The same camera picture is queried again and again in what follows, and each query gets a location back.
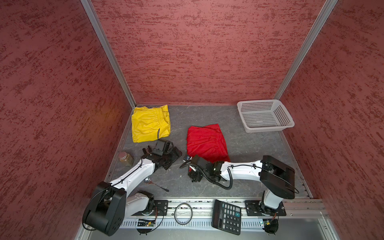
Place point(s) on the left aluminium corner post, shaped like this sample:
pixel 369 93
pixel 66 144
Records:
pixel 97 26

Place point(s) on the small brown glass jar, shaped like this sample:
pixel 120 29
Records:
pixel 126 159

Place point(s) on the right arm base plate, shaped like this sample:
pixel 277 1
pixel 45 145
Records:
pixel 259 209

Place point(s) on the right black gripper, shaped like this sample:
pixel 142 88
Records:
pixel 194 176

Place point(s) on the right aluminium corner post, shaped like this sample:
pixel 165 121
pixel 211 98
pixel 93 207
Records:
pixel 316 28

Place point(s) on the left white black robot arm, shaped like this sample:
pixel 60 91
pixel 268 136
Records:
pixel 110 202

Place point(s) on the right circuit board with wires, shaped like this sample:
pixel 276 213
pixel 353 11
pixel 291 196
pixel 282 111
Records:
pixel 271 226

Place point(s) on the aluminium corner post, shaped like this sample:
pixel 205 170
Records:
pixel 316 28
pixel 97 26

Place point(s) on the red shorts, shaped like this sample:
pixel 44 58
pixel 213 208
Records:
pixel 208 143

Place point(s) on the metal spoon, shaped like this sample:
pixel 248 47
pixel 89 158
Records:
pixel 150 182

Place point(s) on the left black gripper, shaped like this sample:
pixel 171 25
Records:
pixel 174 156

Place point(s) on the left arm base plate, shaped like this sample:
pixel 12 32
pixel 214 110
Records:
pixel 154 208

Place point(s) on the yellow shorts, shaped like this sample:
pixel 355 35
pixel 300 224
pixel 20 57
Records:
pixel 150 124

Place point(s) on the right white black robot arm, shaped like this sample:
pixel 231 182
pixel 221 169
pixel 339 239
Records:
pixel 276 176

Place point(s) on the black calculator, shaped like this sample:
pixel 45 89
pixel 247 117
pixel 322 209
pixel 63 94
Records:
pixel 227 217

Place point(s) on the white plastic basket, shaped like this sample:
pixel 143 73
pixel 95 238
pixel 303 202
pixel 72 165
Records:
pixel 260 116

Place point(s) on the circuit board with wires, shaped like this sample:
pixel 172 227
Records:
pixel 145 227
pixel 271 226

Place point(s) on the aluminium front frame rail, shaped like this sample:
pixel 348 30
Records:
pixel 196 214

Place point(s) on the left circuit board with wires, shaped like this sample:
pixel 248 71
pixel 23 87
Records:
pixel 145 227

